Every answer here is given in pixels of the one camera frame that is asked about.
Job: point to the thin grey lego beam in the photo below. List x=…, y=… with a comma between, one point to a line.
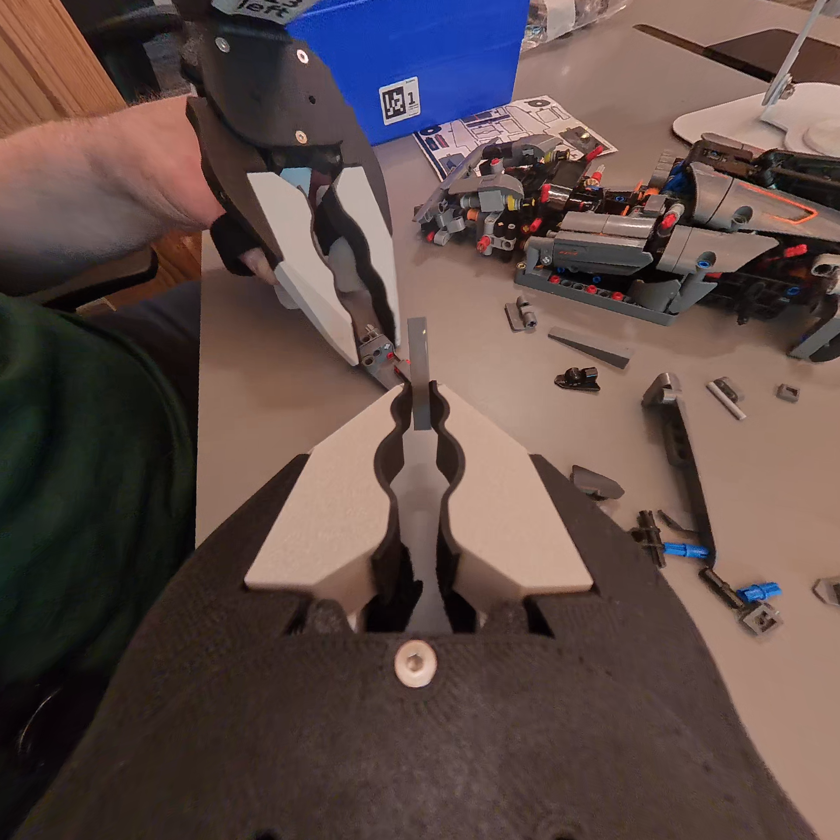
x=418, y=367

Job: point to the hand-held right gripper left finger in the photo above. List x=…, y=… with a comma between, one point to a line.
x=328, y=525

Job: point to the person's left hand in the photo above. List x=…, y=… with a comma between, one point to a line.
x=187, y=170

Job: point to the grey lego panel assembly red pins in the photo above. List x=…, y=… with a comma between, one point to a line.
x=377, y=354

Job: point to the person's green shirt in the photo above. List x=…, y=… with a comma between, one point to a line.
x=85, y=492

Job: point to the long grey lego beam panel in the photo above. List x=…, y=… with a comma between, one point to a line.
x=679, y=459

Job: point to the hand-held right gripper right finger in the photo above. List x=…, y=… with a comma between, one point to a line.
x=518, y=525

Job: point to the small grey square lego piece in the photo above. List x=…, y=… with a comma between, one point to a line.
x=787, y=392

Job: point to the person's dark trousers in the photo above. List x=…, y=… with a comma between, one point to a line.
x=151, y=321

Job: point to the dark grey curved lego panel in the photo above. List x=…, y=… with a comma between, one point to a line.
x=597, y=482

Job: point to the white lego sticker sheet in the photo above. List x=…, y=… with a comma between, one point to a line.
x=525, y=124

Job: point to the blue lego pin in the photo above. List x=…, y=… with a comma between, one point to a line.
x=686, y=550
x=760, y=590

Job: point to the grey lego panel with connector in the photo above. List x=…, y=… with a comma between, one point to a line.
x=520, y=313

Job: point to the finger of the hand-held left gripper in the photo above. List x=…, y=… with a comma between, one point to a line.
x=289, y=249
x=374, y=229

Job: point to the black lego clip piece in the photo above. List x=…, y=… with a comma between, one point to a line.
x=577, y=379

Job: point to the clear plastic parts bag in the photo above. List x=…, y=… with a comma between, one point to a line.
x=577, y=16

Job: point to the white bar grey lego piece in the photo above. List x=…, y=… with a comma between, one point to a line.
x=725, y=397

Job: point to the grey square lego connector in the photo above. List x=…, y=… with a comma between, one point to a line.
x=760, y=618

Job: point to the black lego axle connector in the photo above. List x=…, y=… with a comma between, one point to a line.
x=649, y=535

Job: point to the long grey lego wedge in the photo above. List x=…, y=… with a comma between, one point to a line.
x=590, y=348

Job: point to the grey curved lego panel pin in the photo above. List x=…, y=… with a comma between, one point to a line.
x=828, y=590

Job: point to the white book stand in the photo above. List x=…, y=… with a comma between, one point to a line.
x=754, y=124

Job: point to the blue plastic bin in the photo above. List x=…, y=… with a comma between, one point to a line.
x=426, y=59

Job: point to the black lego pin connector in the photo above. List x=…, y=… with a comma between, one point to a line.
x=722, y=586

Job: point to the grey black lego car model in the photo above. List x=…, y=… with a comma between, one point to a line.
x=656, y=243

